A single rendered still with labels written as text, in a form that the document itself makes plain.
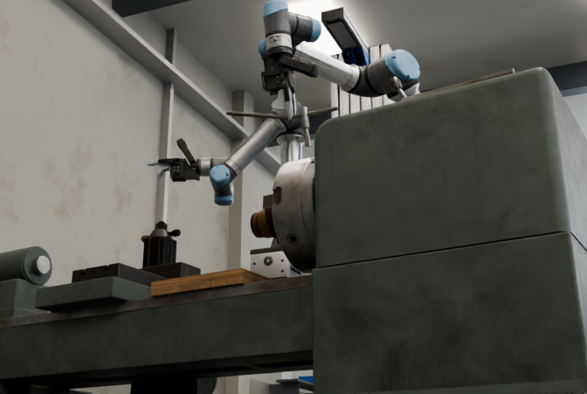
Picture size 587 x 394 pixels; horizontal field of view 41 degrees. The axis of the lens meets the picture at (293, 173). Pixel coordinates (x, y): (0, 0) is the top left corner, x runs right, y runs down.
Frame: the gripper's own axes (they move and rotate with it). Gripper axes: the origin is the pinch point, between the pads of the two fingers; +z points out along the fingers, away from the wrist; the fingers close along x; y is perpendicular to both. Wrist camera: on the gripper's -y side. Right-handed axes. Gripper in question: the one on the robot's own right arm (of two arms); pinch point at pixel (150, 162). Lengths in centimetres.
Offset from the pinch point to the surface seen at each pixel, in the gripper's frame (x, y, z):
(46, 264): -38, 45, 26
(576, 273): -145, 62, -116
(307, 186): -105, 34, -63
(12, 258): -40, 43, 37
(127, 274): -80, 54, -11
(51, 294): -75, 59, 12
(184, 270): -63, 51, -25
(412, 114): -124, 21, -88
